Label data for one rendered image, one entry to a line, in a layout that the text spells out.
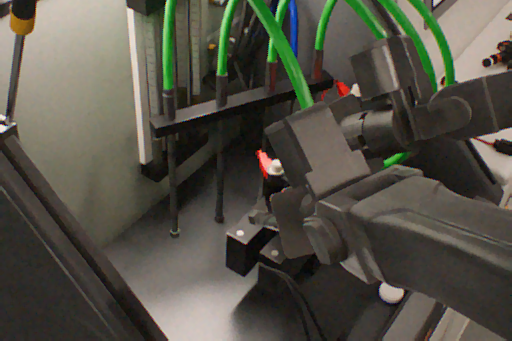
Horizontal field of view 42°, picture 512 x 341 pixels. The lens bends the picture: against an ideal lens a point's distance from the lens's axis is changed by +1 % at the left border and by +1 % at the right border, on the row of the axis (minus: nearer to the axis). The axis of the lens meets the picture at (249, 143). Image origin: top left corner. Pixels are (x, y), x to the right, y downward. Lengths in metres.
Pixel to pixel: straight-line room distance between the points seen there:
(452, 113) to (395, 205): 0.28
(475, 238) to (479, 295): 0.03
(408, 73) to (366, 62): 0.05
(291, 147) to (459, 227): 0.21
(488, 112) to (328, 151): 0.22
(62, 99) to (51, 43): 0.09
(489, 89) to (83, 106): 0.58
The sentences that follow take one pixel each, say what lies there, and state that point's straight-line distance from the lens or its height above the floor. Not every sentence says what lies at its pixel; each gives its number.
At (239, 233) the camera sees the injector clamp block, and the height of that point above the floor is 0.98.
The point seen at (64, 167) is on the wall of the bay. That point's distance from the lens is 1.03.
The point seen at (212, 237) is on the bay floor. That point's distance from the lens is 1.21.
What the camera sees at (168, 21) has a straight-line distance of 0.92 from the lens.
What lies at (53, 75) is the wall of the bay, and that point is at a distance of 0.94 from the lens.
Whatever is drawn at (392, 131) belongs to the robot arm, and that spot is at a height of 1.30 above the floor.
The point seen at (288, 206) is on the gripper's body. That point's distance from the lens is 0.65.
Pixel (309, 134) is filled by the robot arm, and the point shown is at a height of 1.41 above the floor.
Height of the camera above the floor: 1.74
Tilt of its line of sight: 40 degrees down
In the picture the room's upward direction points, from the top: 3 degrees clockwise
